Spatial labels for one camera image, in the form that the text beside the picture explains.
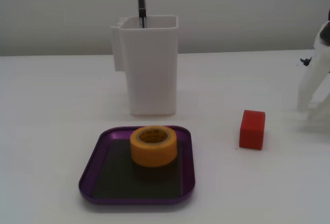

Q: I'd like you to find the white moving gripper finger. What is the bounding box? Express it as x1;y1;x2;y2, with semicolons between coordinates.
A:
308;84;330;133

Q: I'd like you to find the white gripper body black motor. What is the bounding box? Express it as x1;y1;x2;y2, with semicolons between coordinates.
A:
312;8;330;62

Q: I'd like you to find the white fixed gripper finger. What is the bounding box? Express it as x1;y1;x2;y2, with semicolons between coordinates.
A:
297;50;330;111

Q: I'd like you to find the yellow tape roll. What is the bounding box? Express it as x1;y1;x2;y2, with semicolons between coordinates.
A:
129;125;178;168

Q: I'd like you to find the red rectangular block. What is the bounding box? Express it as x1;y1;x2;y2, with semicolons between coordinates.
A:
239;109;267;150

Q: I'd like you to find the white plastic pen holder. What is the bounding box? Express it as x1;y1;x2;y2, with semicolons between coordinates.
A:
110;14;179;117

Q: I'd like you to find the purple metal tray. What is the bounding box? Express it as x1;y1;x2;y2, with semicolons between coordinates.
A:
78;125;196;205

